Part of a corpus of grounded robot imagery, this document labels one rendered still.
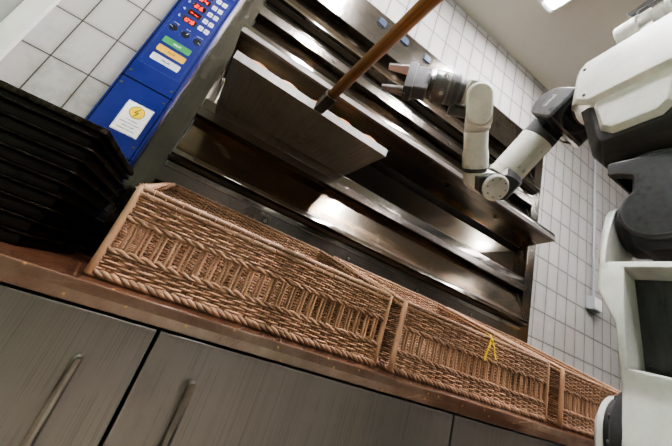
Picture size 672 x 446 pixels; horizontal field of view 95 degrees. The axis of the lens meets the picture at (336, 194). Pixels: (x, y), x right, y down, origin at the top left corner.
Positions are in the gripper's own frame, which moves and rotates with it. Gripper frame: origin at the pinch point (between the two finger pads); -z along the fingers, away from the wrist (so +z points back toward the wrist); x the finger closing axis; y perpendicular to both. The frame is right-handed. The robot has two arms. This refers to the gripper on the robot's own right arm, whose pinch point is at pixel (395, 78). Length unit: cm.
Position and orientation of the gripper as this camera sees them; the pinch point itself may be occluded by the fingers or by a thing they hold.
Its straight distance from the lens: 97.3
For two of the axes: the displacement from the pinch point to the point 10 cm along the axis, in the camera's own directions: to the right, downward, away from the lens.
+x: 3.2, -8.8, 3.6
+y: -0.8, -4.0, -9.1
